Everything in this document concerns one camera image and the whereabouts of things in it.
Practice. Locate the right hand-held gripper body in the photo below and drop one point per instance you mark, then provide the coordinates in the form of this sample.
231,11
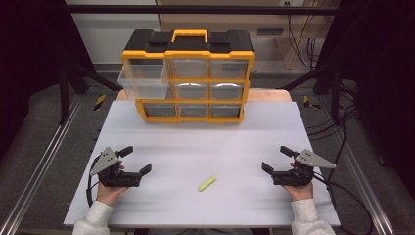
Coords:
310,159

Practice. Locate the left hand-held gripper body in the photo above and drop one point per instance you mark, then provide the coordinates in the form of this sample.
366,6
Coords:
107,160

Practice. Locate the small light green stick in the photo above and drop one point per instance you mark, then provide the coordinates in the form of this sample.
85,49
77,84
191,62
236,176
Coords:
207,183

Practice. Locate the clear plastic drawer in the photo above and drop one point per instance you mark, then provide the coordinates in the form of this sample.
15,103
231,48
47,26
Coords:
143,80

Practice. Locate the person's right hand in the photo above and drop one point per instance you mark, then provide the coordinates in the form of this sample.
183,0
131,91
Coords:
301,192

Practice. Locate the person's left hand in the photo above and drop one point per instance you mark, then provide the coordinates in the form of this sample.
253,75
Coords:
107,195

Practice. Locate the yellow black floor tape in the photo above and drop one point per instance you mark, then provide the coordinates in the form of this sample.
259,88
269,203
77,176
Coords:
100,102
308,103

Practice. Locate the black metal stand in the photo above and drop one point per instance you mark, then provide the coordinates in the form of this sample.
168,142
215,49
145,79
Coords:
64,94
335,94

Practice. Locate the group of clear drawers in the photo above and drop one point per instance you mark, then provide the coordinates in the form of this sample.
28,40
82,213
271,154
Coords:
208,91

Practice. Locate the black curtain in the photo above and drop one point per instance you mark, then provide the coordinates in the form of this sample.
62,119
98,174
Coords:
381,71
29,65

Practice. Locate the yellow black parts organizer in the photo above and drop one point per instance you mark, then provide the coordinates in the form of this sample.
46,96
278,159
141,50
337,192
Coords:
192,42

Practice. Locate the black horizontal crossbar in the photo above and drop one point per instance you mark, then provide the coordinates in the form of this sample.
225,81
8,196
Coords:
202,9

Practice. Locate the aluminium frame rail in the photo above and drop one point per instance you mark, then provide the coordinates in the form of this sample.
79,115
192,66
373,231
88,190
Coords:
362,176
39,163

